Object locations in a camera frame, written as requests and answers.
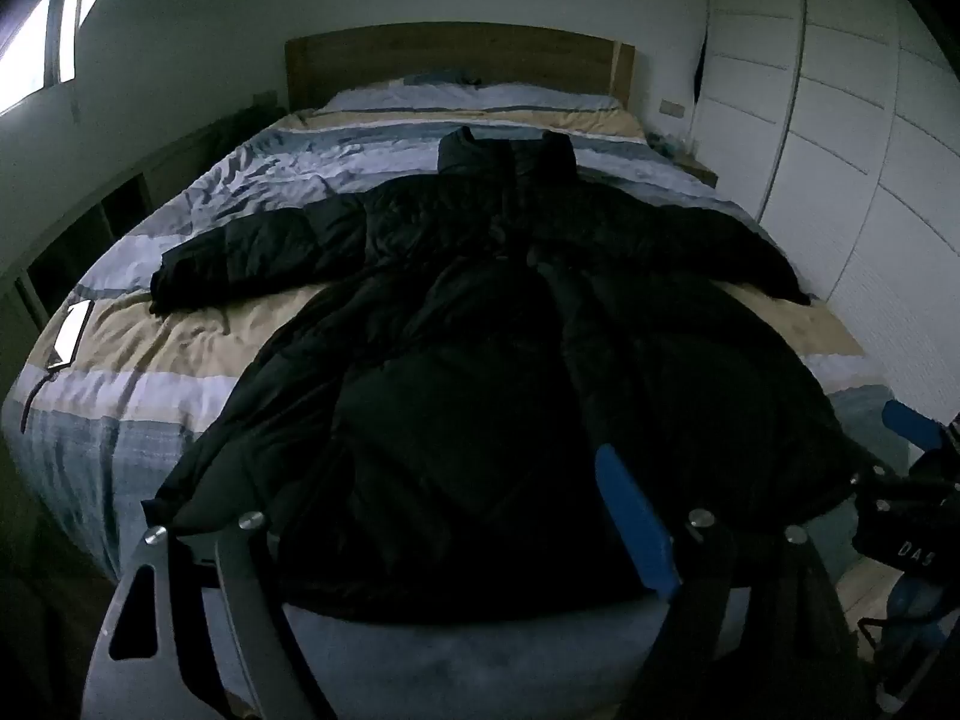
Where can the window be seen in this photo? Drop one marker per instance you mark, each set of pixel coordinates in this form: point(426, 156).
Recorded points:
point(34, 45)

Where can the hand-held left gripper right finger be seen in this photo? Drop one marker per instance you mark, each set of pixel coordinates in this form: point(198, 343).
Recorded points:
point(634, 525)

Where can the wooden nightstand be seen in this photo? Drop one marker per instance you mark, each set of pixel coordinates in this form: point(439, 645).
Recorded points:
point(694, 165)

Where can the black puffer coat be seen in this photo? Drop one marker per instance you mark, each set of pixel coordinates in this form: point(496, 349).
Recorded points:
point(450, 390)

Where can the bed with striped duvet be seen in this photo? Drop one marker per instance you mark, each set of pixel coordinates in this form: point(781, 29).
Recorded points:
point(172, 367)

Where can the wall switch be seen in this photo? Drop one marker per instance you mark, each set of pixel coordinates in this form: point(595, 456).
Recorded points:
point(672, 108)

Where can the white tablet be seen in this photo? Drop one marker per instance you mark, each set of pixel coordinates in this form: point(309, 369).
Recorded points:
point(71, 334)

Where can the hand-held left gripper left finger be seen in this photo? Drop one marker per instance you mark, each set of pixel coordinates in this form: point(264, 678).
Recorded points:
point(247, 615)

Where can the low open shelf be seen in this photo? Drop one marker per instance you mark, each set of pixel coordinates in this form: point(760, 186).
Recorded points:
point(112, 202)

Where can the wooden bed headboard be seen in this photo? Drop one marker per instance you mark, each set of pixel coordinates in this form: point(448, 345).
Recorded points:
point(450, 52)

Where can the white wardrobe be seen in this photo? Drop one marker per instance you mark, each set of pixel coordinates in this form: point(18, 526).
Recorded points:
point(847, 127)

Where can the white pillow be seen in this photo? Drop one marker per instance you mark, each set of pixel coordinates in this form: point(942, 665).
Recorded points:
point(390, 96)
point(555, 96)

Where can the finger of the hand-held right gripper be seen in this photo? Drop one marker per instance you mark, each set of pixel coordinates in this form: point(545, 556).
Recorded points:
point(909, 421)
point(896, 486)

